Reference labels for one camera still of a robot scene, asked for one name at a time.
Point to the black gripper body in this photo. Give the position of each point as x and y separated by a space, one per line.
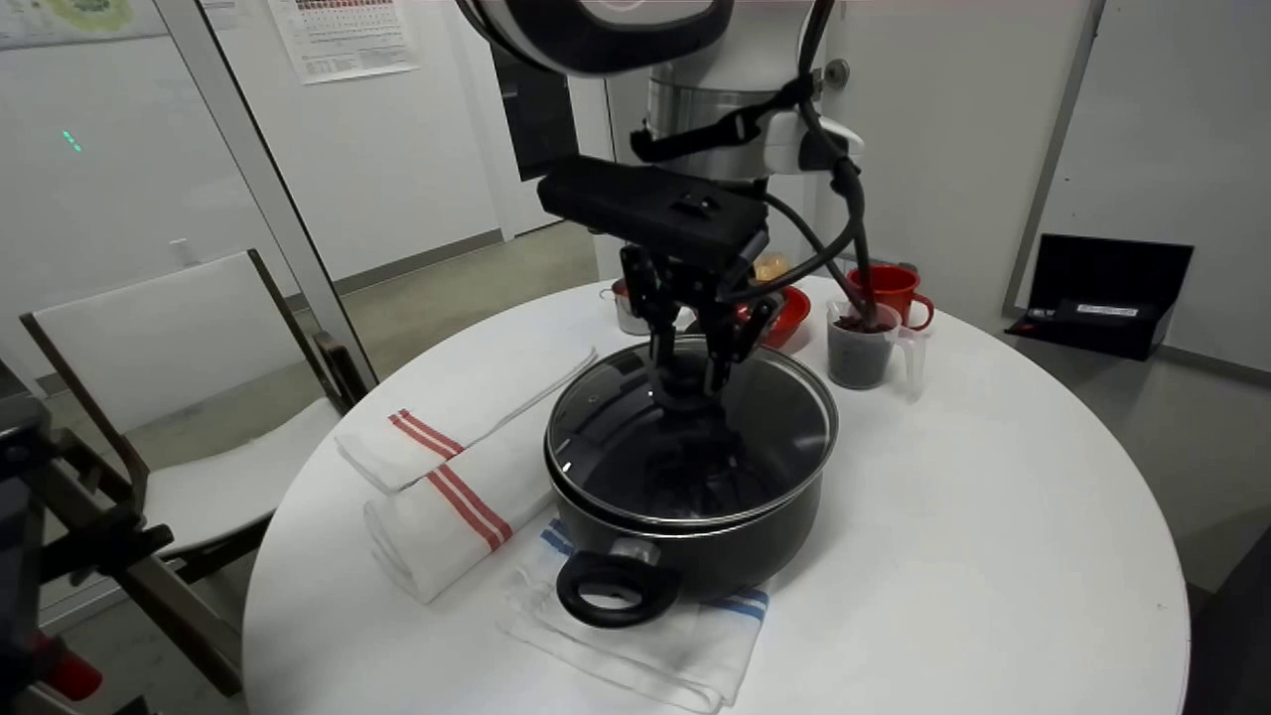
702 283

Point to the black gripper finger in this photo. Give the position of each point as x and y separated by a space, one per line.
727 360
664 353

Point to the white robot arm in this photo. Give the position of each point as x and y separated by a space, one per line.
596 25

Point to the yellow food pieces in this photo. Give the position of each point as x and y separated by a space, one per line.
776 270

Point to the red bowl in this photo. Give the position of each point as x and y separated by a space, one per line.
791 317

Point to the clear measuring cup dark contents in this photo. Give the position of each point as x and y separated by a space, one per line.
858 360

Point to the red mug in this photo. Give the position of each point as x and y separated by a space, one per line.
894 283

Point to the red striped white towel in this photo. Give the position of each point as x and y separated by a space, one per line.
439 541
421 398

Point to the blue striped white towel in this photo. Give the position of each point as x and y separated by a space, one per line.
662 648

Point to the white door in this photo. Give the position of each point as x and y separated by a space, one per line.
965 133

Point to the white wooden folding chair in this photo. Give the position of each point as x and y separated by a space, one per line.
162 331

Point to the black tripod stand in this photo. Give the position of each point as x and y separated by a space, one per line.
25 529

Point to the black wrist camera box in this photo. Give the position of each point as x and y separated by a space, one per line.
648 203

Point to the white wall poster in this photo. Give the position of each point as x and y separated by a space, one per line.
343 41

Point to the grey metal partition frame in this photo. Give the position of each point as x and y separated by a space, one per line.
262 182

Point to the green printed wall poster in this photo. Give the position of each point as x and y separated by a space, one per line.
66 18

